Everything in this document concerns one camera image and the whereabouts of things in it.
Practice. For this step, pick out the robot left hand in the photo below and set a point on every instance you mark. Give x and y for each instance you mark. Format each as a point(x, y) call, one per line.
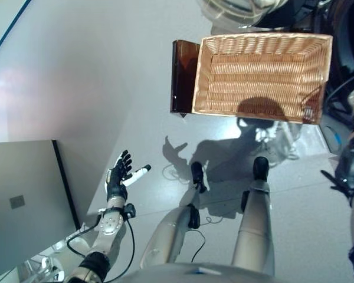
point(116, 182)

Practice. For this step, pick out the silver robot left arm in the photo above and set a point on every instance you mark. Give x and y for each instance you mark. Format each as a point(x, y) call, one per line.
point(106, 230)

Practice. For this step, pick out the grey front-load washing machine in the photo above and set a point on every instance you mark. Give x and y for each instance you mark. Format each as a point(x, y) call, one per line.
point(345, 44)

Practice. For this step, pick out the silver robot left leg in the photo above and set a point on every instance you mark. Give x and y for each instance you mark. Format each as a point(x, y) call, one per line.
point(168, 238)

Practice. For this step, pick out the silver robot leg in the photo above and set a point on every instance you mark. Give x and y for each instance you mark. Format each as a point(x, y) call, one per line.
point(168, 238)
point(253, 230)

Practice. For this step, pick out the grey panel with black edge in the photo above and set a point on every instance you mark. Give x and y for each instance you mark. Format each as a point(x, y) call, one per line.
point(23, 177)

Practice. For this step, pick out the small grey square plate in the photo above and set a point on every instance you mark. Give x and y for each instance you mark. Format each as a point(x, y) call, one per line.
point(17, 202)

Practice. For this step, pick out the grey robot torso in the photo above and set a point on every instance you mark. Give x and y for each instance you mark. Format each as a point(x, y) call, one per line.
point(194, 274)

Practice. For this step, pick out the glossy brown stool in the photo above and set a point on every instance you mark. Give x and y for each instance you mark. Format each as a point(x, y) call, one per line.
point(183, 76)

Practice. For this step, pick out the silver robot right leg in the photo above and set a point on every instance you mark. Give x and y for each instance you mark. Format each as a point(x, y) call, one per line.
point(253, 230)

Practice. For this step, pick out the rectangular wicker laundry basket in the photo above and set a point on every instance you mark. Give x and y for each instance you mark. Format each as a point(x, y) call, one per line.
point(253, 76)

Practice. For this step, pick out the round glass washer door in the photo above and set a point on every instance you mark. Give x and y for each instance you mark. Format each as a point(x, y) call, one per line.
point(239, 11)

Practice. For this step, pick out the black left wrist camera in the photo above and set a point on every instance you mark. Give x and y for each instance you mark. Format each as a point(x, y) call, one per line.
point(130, 211)

